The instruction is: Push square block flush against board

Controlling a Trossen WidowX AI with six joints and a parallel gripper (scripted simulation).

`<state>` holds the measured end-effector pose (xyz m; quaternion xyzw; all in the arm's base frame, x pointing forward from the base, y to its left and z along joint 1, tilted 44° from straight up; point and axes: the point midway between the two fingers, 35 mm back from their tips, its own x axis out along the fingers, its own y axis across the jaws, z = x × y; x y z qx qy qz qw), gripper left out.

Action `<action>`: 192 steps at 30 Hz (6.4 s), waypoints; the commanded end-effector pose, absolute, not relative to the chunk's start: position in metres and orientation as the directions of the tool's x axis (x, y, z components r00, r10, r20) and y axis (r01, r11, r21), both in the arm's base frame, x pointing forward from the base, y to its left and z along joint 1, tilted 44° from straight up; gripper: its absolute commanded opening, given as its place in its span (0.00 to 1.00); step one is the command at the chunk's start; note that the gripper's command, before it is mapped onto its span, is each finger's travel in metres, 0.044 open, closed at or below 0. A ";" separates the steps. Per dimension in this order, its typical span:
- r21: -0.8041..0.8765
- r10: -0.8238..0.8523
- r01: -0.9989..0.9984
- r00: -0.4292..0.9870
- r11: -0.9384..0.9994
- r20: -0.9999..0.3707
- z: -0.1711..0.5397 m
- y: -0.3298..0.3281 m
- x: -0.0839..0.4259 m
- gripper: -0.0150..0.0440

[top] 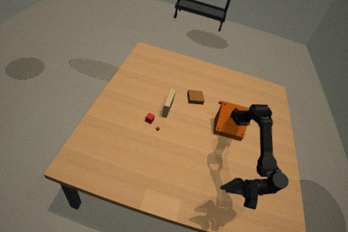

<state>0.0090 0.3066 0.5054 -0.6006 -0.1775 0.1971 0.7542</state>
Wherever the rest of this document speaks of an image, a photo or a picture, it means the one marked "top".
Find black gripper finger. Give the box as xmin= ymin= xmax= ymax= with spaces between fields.
xmin=226 ymin=182 xmax=248 ymax=199
xmin=220 ymin=179 xmax=237 ymax=190

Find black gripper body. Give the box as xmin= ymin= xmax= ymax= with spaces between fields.
xmin=235 ymin=178 xmax=266 ymax=201

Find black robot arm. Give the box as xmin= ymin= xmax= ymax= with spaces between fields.
xmin=230 ymin=104 xmax=289 ymax=209

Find red cube block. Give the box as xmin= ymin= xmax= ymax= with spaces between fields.
xmin=145 ymin=113 xmax=155 ymax=124

